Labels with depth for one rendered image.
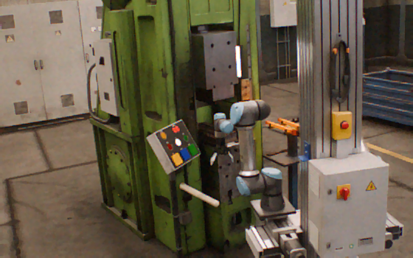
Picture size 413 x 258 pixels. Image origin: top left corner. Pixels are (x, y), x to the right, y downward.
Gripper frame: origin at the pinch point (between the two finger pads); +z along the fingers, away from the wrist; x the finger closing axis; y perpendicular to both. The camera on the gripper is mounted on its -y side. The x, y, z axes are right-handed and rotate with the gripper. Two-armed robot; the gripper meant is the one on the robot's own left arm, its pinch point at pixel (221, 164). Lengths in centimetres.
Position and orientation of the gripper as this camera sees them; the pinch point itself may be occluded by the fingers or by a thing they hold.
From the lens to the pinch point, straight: 326.9
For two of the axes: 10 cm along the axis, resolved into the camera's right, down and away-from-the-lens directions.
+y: 1.7, 2.6, -9.5
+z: 0.7, 9.6, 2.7
